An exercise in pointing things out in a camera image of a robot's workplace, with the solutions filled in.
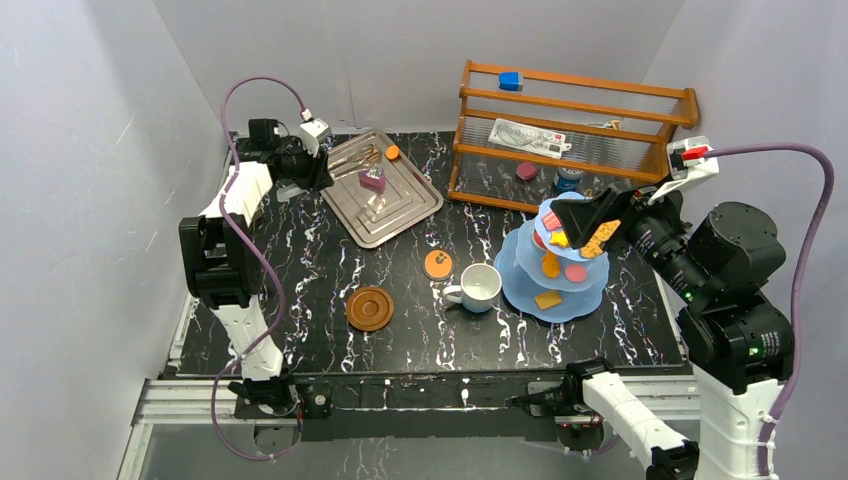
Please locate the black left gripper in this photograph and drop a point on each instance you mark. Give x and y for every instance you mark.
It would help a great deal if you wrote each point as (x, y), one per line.
(315, 171)

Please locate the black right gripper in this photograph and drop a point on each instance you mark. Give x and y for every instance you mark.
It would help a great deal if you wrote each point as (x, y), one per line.
(578, 217)

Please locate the orange yellow pastry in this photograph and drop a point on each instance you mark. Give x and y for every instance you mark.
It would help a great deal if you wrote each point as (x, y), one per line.
(559, 238)

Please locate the pink layered cake slice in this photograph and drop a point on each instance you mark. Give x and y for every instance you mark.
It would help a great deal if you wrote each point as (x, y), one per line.
(550, 222)

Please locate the brown chocolate chip cookie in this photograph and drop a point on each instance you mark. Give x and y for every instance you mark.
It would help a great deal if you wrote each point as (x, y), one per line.
(594, 247)

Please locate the red sprinkled donut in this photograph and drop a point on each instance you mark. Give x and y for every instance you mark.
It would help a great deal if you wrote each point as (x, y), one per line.
(538, 241)

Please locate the steel food tongs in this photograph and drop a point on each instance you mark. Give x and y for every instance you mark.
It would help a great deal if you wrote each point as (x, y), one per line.
(344, 162)

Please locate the magenta cake wedge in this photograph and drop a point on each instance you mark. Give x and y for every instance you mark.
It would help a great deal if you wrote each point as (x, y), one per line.
(373, 179)

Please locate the pink round macaron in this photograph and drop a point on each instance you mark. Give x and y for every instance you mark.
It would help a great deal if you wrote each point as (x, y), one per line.
(575, 273)

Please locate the orange oval pastry piece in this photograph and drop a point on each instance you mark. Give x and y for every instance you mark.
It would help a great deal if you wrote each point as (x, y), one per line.
(550, 265)

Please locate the small orange round cookie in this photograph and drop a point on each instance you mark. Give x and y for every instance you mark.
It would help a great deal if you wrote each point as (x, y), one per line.
(392, 153)

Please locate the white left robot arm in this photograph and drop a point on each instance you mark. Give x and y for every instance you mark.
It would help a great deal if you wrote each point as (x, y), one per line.
(221, 267)

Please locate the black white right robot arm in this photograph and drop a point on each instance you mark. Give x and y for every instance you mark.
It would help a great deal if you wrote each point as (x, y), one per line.
(740, 346)

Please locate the blue lidded jar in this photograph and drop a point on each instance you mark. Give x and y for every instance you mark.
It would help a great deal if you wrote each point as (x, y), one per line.
(568, 179)

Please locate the steel serving tray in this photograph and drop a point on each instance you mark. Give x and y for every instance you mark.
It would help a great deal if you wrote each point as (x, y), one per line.
(370, 218)

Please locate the blue three-tier cake stand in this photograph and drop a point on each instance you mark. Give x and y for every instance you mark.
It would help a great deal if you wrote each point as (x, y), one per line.
(519, 264)

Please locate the maroon heart-shaped object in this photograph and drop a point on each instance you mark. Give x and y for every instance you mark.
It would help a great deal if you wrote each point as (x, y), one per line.
(526, 171)

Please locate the packaged ruler protractor set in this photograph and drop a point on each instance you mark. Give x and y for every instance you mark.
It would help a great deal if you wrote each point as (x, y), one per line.
(529, 139)

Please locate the wooden two-tier shelf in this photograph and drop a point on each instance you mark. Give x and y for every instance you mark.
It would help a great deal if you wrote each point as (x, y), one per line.
(618, 130)

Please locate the white ceramic mug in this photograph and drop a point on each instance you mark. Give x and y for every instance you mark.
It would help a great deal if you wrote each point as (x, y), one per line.
(477, 290)

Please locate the brown wooden round coaster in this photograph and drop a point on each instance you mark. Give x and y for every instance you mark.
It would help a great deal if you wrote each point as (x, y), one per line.
(369, 309)

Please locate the orange black round coaster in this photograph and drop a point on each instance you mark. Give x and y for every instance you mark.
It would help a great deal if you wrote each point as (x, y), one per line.
(438, 265)

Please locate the blue block on shelf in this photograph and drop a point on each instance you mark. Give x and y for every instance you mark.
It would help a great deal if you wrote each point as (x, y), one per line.
(511, 81)

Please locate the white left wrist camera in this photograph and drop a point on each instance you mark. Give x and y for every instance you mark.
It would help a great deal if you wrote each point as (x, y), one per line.
(313, 131)

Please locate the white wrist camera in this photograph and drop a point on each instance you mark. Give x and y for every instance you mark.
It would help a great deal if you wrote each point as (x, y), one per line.
(313, 131)
(688, 164)

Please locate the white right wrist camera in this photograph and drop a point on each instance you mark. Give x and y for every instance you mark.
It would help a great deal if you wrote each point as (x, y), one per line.
(688, 164)

